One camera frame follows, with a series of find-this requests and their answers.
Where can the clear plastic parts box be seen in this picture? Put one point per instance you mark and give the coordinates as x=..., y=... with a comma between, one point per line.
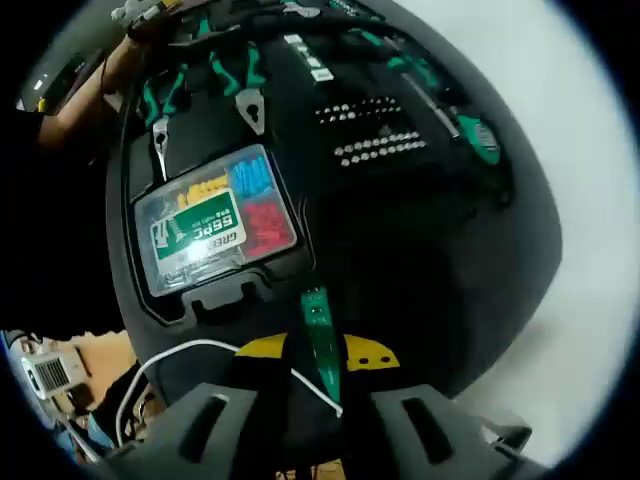
x=210, y=225

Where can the green tester pen tool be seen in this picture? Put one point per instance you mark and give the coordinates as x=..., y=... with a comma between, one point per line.
x=320, y=340

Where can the set of silver socket bits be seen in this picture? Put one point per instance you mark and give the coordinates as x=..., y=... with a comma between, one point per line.
x=380, y=147

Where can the black toolbox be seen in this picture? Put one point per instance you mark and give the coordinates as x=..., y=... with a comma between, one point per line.
x=380, y=200

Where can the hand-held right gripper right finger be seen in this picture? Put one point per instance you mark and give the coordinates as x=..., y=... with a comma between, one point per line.
x=450, y=440

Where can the person's left hand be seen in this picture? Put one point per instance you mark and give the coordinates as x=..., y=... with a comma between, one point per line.
x=141, y=32

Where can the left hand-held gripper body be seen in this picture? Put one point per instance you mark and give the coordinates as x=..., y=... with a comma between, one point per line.
x=129, y=10

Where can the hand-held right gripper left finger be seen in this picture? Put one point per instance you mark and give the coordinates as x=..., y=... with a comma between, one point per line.
x=175, y=440

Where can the white vented device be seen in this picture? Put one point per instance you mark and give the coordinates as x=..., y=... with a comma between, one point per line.
x=50, y=372

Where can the green needle-nose pliers tool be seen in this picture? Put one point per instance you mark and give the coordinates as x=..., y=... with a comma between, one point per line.
x=160, y=130

